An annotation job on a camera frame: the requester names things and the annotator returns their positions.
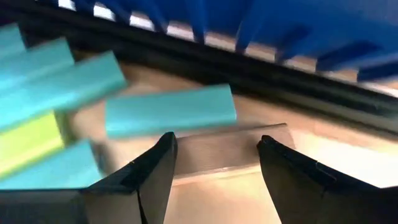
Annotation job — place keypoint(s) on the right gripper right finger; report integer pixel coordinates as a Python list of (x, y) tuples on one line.
[(295, 186)]

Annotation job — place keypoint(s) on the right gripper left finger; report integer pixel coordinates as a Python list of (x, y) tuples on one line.
[(149, 174)]

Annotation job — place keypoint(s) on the natural wooden block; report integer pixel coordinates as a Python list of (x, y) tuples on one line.
[(217, 149)]

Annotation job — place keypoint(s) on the green wooden block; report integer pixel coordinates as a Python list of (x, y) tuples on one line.
[(28, 140)]

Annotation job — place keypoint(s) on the blue plastic bin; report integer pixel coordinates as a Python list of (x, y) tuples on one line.
[(280, 18)]

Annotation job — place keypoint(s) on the teal wooden block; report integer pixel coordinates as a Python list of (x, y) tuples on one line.
[(171, 110), (9, 39), (62, 87), (37, 59), (56, 171)]

